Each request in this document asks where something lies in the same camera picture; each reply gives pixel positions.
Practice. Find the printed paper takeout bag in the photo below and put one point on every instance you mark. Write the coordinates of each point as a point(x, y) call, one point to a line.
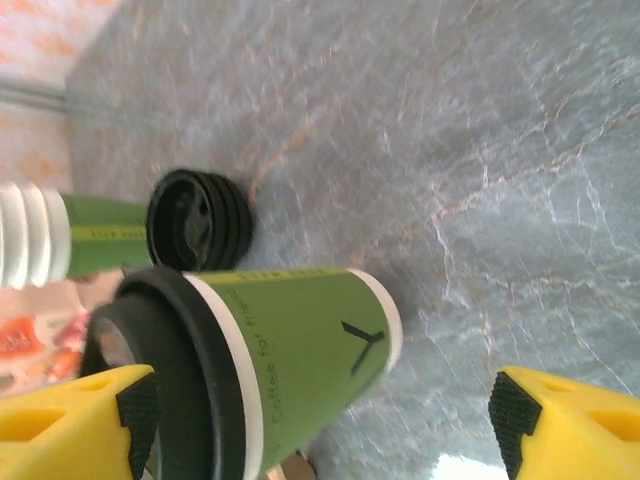
point(45, 320)

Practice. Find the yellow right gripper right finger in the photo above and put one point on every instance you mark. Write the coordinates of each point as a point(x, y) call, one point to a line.
point(585, 435)

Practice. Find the green paper coffee cup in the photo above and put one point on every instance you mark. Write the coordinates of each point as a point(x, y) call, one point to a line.
point(310, 340)
point(105, 235)

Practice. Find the white paper napkin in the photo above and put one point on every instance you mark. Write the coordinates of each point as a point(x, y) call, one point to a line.
point(470, 470)

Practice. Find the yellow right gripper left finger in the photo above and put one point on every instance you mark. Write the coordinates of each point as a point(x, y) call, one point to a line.
point(60, 435)

